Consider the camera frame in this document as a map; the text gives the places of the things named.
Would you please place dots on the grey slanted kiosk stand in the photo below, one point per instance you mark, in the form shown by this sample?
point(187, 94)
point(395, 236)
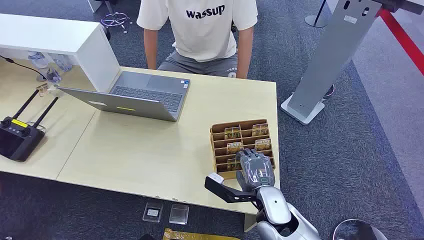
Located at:
point(331, 56)

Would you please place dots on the stanchion post with round base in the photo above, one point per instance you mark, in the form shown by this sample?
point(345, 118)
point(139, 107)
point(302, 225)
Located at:
point(316, 20)

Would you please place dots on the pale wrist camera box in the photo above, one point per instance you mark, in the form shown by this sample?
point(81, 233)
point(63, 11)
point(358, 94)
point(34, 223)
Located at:
point(216, 178)

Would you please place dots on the wooden slotted card holder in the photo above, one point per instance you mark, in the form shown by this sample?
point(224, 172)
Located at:
point(220, 150)

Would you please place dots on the clear plastic water bottle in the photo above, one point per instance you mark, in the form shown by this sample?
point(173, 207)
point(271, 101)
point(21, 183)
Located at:
point(39, 63)
point(63, 63)

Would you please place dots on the chrome office chair base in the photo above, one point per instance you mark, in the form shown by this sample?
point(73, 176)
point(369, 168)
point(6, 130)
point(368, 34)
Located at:
point(115, 18)

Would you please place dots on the white desk riser shelf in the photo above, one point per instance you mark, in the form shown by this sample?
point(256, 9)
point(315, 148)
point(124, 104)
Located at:
point(49, 34)

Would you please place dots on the empty clear plastic case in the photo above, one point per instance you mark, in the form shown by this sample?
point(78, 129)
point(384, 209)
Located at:
point(179, 214)

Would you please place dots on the black remote controller with antennas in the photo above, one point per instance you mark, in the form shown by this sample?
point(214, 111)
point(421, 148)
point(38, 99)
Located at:
point(16, 139)

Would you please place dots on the red barrier belt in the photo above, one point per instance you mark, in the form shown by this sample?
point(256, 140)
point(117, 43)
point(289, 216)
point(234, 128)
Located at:
point(402, 39)

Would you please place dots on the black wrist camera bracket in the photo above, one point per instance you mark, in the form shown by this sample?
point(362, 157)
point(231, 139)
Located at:
point(228, 193)

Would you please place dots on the clear plastic case with insert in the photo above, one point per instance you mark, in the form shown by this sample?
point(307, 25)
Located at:
point(152, 212)

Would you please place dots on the beige desk leg panel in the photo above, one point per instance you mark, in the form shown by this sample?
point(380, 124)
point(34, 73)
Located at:
point(249, 222)

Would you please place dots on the hotel key card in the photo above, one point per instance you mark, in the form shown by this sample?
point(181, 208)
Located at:
point(234, 147)
point(233, 165)
point(260, 130)
point(263, 144)
point(233, 132)

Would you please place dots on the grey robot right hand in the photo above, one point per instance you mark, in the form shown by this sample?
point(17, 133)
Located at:
point(256, 170)

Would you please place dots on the person's right forearm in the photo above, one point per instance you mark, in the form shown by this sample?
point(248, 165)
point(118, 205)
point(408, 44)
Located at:
point(151, 58)

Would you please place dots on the dark barrier post head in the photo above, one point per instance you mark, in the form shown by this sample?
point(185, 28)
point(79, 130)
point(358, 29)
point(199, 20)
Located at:
point(402, 5)

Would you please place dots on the person's left forearm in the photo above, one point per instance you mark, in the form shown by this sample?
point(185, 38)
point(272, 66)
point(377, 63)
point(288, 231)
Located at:
point(243, 63)

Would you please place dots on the grey open laptop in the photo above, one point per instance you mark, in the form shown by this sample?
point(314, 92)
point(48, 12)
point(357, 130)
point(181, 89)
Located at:
point(149, 96)

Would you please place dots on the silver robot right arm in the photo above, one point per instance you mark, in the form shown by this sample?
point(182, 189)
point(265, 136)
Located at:
point(275, 207)

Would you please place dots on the gold foil sheet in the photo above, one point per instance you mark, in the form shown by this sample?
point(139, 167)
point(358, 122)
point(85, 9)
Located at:
point(195, 236)

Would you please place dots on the person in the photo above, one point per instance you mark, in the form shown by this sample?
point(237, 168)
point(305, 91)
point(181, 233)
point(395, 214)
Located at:
point(202, 30)

